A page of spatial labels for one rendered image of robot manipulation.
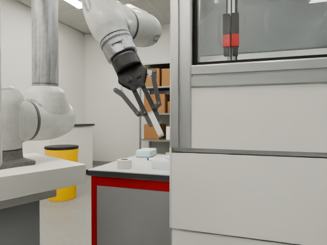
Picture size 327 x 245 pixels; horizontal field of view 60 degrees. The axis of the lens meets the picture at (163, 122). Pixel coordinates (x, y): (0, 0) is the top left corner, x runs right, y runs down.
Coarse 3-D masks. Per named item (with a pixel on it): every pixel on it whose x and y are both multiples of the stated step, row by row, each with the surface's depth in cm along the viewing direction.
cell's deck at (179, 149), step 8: (200, 152) 50; (208, 152) 50; (216, 152) 49; (224, 152) 49; (232, 152) 48; (240, 152) 48; (248, 152) 47; (256, 152) 47; (264, 152) 47; (272, 152) 46; (280, 152) 46; (288, 152) 45; (296, 152) 45; (304, 152) 45; (312, 152) 44
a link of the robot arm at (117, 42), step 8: (120, 32) 74; (128, 32) 77; (104, 40) 74; (112, 40) 74; (120, 40) 74; (128, 40) 75; (104, 48) 75; (112, 48) 73; (120, 48) 73; (128, 48) 74; (112, 56) 74
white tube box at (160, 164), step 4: (152, 160) 133; (156, 160) 136; (160, 160) 135; (164, 160) 135; (168, 160) 135; (152, 164) 133; (156, 164) 132; (160, 164) 131; (164, 164) 130; (168, 164) 129; (152, 168) 133; (156, 168) 132; (160, 168) 131; (164, 168) 130; (168, 168) 129
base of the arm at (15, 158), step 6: (12, 150) 95; (18, 150) 97; (6, 156) 93; (12, 156) 94; (18, 156) 97; (6, 162) 92; (12, 162) 94; (18, 162) 96; (24, 162) 97; (30, 162) 99; (0, 168) 91; (6, 168) 92
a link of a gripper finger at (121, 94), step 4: (116, 88) 75; (116, 92) 75; (120, 92) 75; (120, 96) 77; (124, 96) 75; (124, 100) 74; (128, 100) 74; (128, 104) 74; (132, 104) 74; (132, 108) 74; (136, 108) 74; (136, 112) 74
